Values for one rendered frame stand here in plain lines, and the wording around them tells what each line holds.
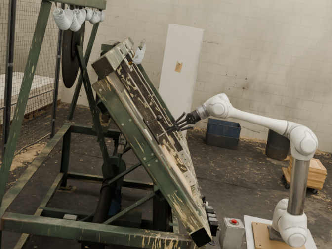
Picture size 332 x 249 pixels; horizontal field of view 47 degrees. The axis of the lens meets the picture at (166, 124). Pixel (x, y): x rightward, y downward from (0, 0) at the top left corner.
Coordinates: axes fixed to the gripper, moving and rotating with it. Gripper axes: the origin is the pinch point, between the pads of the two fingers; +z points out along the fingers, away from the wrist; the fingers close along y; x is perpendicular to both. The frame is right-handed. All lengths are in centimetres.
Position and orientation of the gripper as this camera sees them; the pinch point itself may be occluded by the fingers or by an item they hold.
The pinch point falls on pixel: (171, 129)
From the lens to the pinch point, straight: 250.5
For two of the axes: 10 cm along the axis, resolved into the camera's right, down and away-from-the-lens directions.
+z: -8.6, 5.0, 1.1
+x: -0.3, -2.7, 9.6
